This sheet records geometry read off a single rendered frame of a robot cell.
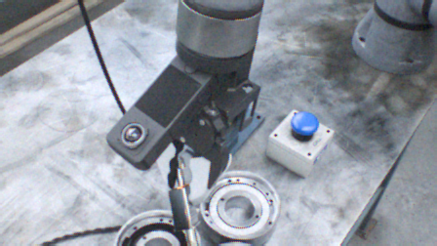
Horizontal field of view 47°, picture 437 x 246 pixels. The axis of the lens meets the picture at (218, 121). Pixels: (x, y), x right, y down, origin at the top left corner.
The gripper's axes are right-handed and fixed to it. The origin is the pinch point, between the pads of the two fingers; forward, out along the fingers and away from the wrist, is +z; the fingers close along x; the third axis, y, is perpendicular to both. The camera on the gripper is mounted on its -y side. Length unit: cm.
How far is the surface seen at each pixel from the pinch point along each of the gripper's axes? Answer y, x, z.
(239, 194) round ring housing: 9.2, -3.3, 5.7
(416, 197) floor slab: 108, -23, 76
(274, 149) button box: 19.2, -2.5, 4.9
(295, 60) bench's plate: 41.5, 7.1, 4.4
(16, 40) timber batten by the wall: 72, 142, 80
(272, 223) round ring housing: 7.8, -9.4, 5.0
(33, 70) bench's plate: 9.5, 39.7, 9.1
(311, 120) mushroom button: 22.4, -5.3, -0.7
